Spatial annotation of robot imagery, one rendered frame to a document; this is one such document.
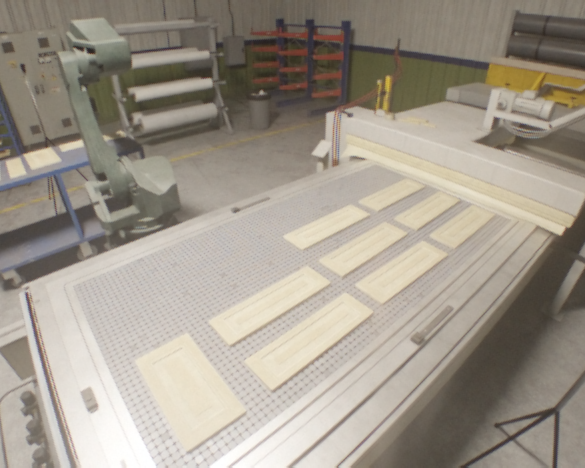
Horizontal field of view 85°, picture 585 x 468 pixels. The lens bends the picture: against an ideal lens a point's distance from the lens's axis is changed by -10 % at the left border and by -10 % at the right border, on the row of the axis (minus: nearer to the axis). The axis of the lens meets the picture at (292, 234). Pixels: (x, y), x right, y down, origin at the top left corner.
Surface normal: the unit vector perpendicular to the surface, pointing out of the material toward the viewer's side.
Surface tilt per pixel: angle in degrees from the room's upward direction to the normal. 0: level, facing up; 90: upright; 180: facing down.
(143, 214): 90
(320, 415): 0
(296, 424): 0
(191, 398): 0
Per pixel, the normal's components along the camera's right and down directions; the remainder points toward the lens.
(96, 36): 0.56, -0.03
